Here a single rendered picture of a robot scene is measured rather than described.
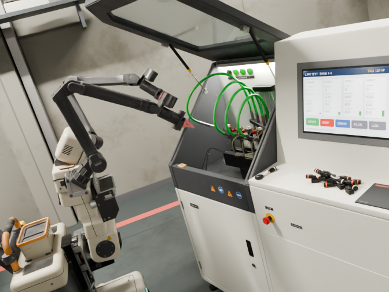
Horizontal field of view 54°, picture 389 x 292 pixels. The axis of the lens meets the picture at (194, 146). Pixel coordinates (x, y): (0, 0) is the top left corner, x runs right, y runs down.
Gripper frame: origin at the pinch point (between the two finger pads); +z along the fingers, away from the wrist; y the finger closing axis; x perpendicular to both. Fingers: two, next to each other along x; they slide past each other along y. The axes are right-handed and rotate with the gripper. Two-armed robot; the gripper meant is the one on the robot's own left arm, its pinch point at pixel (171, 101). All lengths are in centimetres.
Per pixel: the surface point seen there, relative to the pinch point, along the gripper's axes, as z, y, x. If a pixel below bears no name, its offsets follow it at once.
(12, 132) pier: -129, 153, 110
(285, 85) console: 45, -37, -35
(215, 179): 43, -20, 23
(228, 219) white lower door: 61, -18, 38
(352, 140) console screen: 77, -63, -26
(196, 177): 35.1, -6.8, 29.4
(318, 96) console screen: 58, -51, -36
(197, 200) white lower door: 44, 1, 42
